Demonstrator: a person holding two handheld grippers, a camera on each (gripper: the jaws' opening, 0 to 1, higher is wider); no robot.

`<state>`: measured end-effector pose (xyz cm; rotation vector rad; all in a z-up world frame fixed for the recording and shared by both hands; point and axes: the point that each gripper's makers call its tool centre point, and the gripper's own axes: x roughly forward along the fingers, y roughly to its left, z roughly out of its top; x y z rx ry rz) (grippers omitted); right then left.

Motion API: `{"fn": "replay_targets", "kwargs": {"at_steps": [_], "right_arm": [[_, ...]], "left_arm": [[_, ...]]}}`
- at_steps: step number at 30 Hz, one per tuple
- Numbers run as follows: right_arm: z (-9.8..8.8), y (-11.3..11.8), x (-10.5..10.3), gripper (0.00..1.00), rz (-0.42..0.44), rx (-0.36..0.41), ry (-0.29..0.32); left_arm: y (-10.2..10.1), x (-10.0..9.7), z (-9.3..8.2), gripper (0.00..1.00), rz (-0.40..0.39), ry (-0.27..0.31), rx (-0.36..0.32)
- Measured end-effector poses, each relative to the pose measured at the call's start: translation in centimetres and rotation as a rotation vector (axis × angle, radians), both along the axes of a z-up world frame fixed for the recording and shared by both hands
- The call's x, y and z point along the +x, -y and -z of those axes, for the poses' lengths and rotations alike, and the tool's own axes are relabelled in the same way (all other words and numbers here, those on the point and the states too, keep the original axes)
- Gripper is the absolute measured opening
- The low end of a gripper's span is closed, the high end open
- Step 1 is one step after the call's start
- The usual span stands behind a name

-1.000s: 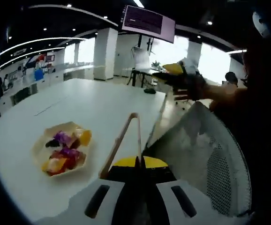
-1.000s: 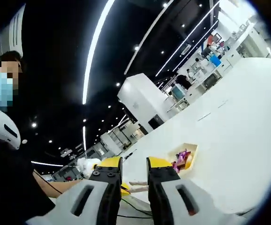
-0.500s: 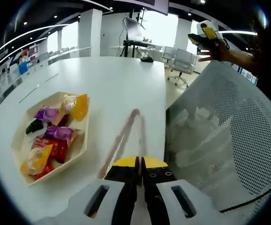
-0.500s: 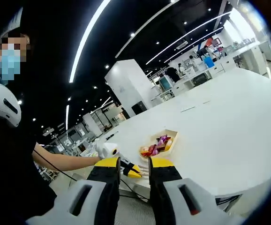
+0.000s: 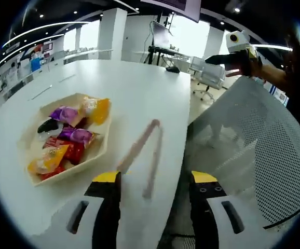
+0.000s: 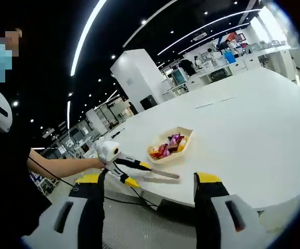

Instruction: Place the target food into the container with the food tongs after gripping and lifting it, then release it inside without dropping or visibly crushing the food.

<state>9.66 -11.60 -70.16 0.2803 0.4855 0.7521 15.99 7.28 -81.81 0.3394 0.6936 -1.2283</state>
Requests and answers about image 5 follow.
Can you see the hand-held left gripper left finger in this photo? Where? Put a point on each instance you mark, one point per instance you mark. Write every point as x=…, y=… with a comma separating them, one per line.
x=106, y=207

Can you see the large wall monitor screen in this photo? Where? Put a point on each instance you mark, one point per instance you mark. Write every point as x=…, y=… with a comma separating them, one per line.
x=170, y=6

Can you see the small black table device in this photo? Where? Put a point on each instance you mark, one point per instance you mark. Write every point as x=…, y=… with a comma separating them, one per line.
x=172, y=69

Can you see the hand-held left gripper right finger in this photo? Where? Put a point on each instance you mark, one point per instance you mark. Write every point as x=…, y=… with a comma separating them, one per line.
x=202, y=215

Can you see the pile of colourful snack packets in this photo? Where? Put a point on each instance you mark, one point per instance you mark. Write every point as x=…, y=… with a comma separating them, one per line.
x=50, y=143

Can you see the orange snack packet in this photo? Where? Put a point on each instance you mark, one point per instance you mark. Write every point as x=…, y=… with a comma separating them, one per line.
x=46, y=162

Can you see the red snack packet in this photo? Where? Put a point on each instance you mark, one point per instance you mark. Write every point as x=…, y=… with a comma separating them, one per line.
x=73, y=153

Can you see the purple snack packet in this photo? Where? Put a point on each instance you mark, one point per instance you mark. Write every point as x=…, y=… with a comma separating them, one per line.
x=64, y=114
x=78, y=135

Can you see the white cabinet desk row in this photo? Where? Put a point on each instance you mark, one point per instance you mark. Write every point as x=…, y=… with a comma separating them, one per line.
x=74, y=55

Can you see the yellow translucent snack packet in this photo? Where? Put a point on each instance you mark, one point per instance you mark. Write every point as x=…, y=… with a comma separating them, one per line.
x=100, y=111

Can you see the beige hexagonal container tray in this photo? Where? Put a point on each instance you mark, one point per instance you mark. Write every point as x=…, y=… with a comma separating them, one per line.
x=67, y=101

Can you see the blue storage bin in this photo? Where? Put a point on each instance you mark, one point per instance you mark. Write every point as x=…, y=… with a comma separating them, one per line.
x=35, y=64

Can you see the black frame standing desk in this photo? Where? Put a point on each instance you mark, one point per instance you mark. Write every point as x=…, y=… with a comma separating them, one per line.
x=163, y=52

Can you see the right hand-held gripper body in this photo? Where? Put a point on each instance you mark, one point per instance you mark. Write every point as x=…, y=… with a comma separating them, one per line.
x=239, y=44

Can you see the dusty pink food tongs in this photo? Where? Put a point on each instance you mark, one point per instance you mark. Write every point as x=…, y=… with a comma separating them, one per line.
x=142, y=140

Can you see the light grey office chair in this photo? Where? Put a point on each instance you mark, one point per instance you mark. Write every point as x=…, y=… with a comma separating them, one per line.
x=212, y=75

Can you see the grey mesh office chair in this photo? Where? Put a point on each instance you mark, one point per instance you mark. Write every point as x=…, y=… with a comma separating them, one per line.
x=269, y=155

